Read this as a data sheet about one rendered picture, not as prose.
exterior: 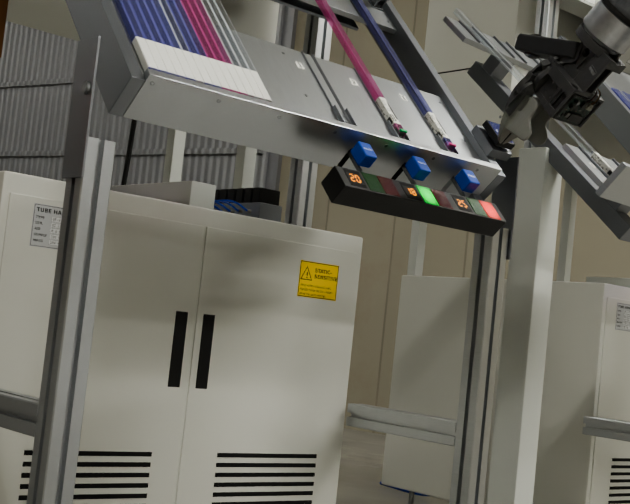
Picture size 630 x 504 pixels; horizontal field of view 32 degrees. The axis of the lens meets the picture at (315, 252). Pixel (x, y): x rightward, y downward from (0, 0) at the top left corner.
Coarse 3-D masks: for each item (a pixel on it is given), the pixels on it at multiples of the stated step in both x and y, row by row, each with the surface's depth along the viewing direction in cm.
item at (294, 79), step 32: (256, 64) 157; (288, 64) 163; (320, 64) 170; (288, 96) 156; (320, 96) 162; (352, 96) 168; (384, 96) 175; (384, 128) 167; (416, 128) 174; (448, 128) 181
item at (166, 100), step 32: (160, 96) 137; (192, 96) 139; (224, 96) 141; (192, 128) 143; (224, 128) 145; (256, 128) 148; (288, 128) 150; (320, 128) 152; (352, 128) 155; (320, 160) 158; (384, 160) 163; (448, 160) 169; (480, 160) 174; (448, 192) 175; (480, 192) 179
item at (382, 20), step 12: (276, 0) 189; (288, 0) 191; (300, 0) 185; (312, 0) 186; (336, 0) 192; (348, 0) 195; (312, 12) 194; (336, 12) 190; (348, 12) 191; (372, 12) 198; (384, 12) 202; (348, 24) 199; (384, 24) 197
